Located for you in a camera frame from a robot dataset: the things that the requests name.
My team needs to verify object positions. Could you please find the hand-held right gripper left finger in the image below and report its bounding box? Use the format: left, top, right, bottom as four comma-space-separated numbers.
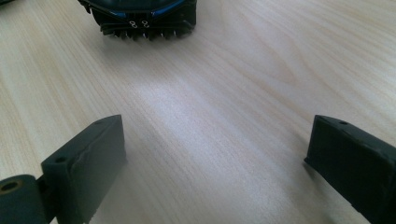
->
36, 114, 128, 224

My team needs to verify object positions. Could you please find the blue toy car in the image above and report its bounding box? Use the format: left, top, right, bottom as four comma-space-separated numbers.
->
77, 0, 198, 42

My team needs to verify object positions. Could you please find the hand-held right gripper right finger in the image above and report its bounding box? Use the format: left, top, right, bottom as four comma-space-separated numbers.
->
304, 114, 396, 224

